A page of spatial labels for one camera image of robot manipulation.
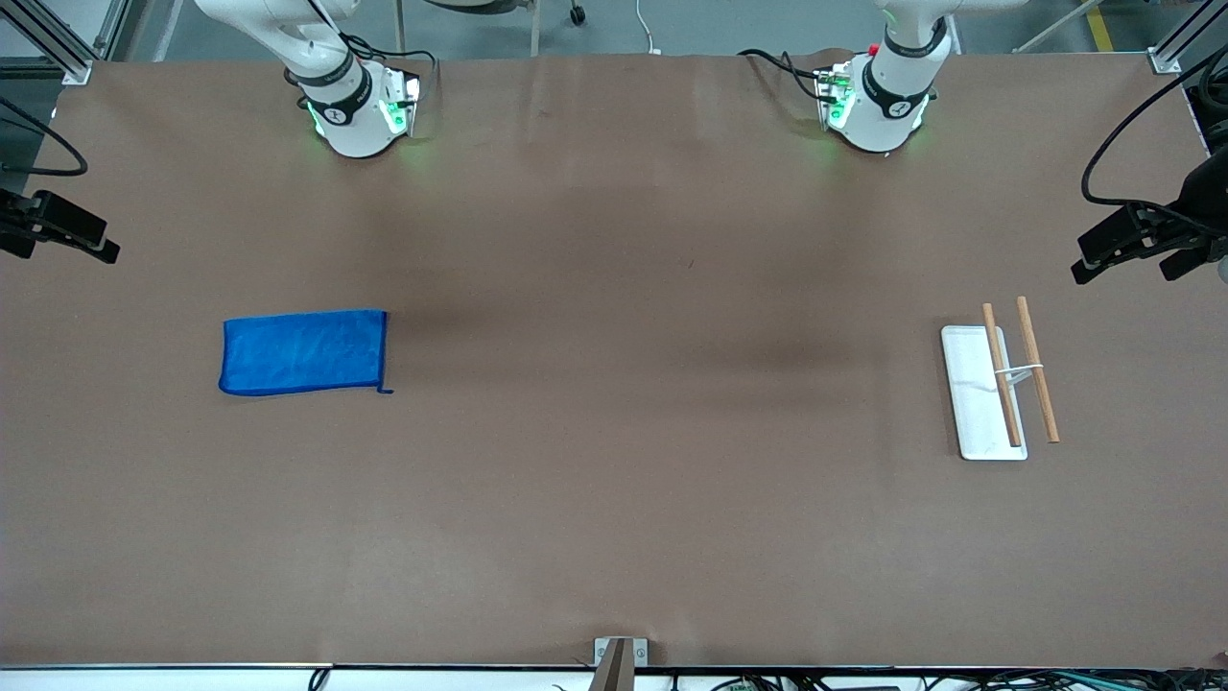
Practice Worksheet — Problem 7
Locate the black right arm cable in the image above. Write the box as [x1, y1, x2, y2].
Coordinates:
[0, 94, 90, 179]

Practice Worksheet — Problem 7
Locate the blue microfibre towel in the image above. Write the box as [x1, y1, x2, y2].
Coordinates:
[218, 308, 395, 397]

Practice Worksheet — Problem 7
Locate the black left base cable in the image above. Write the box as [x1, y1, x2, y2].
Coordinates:
[736, 47, 832, 103]

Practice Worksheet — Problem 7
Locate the white rack base plate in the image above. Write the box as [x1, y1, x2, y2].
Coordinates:
[940, 324, 1029, 462]

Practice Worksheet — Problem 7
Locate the aluminium frame profile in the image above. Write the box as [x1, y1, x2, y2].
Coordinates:
[0, 0, 94, 87]
[1146, 0, 1228, 77]

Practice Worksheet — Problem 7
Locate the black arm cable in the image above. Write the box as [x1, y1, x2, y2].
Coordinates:
[1080, 46, 1228, 241]
[0, 94, 90, 179]

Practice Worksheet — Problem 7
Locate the metal bracket at table edge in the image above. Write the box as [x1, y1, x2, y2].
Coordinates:
[587, 641, 636, 691]

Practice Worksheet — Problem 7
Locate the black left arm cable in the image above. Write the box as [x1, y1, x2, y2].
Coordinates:
[1080, 46, 1228, 241]

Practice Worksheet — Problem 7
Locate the office chair base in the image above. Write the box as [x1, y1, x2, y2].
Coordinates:
[391, 0, 588, 58]

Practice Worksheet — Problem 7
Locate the grey metal mounting bracket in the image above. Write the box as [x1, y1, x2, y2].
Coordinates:
[593, 637, 649, 669]

